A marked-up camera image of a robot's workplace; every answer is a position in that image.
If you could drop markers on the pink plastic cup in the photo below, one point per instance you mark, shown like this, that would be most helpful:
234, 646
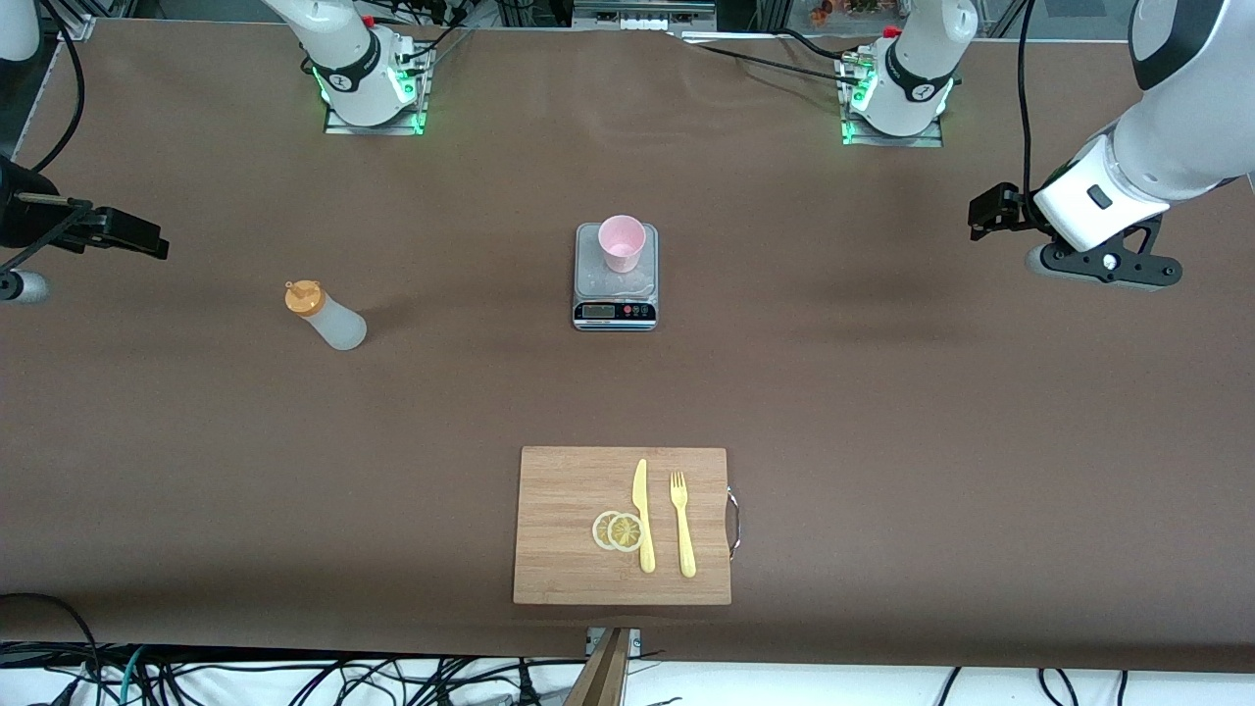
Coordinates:
622, 240

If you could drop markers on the small metal bracket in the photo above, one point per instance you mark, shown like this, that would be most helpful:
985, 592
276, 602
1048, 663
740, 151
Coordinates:
635, 642

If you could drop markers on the yellow plastic fork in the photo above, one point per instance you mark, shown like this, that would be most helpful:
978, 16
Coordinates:
683, 539

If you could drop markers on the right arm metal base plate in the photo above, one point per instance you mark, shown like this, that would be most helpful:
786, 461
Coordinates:
338, 126

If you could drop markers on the silver aluminium frame rail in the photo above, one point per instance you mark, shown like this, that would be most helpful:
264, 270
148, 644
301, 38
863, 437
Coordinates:
76, 27

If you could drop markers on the wooden beam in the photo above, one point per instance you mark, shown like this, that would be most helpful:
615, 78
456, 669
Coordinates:
603, 681

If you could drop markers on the translucent squeeze bottle orange cap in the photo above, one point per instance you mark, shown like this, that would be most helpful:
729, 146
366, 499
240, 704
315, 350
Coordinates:
338, 328

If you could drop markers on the silver digital kitchen scale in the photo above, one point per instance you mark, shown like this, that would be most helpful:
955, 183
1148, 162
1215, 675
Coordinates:
615, 312

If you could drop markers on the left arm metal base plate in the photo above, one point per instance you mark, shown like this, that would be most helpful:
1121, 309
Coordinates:
922, 140

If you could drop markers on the lemon slice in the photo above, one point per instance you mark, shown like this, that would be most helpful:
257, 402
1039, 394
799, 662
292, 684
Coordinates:
600, 530
625, 532

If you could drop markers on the white power strip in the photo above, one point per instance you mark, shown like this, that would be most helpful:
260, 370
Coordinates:
647, 22

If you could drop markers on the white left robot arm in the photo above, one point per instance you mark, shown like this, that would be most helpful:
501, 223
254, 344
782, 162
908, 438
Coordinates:
1157, 152

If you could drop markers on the yellow plastic knife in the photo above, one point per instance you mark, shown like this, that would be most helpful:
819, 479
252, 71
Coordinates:
640, 490

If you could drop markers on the wooden cutting board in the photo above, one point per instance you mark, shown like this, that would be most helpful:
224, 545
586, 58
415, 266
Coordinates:
559, 490

